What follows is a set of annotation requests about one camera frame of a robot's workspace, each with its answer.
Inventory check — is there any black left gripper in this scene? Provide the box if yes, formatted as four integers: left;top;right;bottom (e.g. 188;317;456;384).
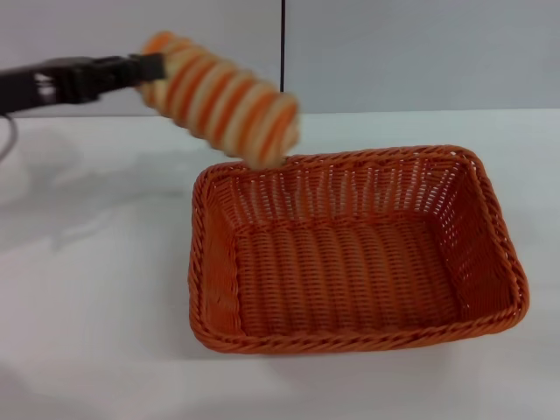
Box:
38;51;167;106

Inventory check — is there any orange white striped spiral bread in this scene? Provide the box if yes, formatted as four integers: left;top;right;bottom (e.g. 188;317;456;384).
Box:
138;30;304;170

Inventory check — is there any orange woven plastic basket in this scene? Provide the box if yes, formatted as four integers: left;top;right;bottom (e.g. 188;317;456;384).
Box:
188;144;530;356

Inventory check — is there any thin grey cable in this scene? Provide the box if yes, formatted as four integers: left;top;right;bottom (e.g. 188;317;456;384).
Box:
0;115;18;158

